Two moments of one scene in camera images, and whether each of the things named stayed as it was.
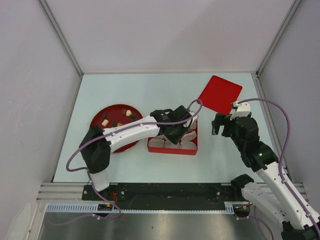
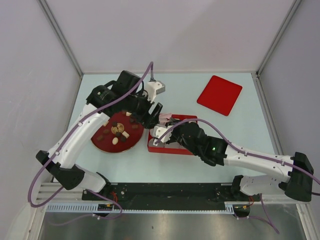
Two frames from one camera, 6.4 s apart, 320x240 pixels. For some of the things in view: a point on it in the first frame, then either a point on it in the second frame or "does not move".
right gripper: x=221 y=120 → x=173 y=130
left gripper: x=175 y=139 → x=141 y=118
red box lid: x=220 y=94 does not move
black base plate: x=162 y=193 does not move
